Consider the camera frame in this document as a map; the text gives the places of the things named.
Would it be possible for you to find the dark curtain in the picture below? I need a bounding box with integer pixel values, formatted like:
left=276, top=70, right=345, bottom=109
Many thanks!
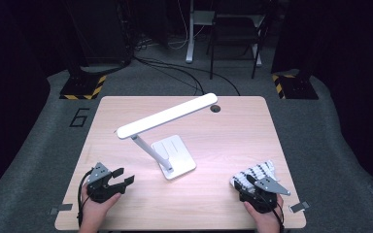
left=271, top=0, right=373, bottom=202
left=0, top=0, right=76, bottom=208

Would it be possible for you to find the grey tape strip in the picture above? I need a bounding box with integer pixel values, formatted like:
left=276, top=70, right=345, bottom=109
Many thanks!
left=50, top=203, right=74, bottom=216
left=288, top=201, right=310, bottom=214

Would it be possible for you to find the person's left hand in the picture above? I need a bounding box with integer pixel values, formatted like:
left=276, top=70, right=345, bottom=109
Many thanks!
left=80, top=183, right=122, bottom=225

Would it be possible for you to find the white grey patterned cloth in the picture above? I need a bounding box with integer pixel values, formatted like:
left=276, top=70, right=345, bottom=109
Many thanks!
left=229, top=160, right=278, bottom=195

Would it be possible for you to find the black folding chair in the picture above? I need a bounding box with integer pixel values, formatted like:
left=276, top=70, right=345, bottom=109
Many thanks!
left=206, top=0, right=271, bottom=81

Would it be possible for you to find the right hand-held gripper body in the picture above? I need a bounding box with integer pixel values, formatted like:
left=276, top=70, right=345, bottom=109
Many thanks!
left=238, top=176, right=291, bottom=214

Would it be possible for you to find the black floor cable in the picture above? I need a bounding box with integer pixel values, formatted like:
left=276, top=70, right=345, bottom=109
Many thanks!
left=133, top=56, right=241, bottom=97
left=133, top=56, right=206, bottom=96

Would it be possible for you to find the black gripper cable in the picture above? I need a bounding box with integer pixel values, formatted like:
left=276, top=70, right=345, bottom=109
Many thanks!
left=76, top=168, right=94, bottom=227
left=269, top=197, right=286, bottom=233

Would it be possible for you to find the white metal desk frame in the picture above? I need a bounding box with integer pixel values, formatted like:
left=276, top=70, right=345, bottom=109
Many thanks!
left=185, top=0, right=263, bottom=67

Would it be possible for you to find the person's right hand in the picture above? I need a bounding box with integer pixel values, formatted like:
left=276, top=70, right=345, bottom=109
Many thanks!
left=243, top=194, right=285, bottom=233

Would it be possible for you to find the white cable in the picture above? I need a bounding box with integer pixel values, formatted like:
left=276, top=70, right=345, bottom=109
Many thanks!
left=167, top=0, right=189, bottom=50

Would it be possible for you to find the white desk lamp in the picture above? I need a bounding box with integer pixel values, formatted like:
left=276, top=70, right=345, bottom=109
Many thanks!
left=116, top=92, right=219, bottom=181

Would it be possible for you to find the black stand with striped base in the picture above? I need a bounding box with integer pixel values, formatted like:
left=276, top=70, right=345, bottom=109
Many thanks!
left=271, top=69, right=320, bottom=100
left=58, top=66, right=107, bottom=101

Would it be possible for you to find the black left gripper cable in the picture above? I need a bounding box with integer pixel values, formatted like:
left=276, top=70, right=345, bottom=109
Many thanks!
left=76, top=168, right=94, bottom=227

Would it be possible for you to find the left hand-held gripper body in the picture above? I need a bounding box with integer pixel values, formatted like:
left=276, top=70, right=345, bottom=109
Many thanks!
left=86, top=161, right=126, bottom=204

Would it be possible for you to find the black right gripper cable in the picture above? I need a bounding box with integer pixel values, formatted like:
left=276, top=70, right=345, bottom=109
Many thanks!
left=269, top=197, right=286, bottom=233

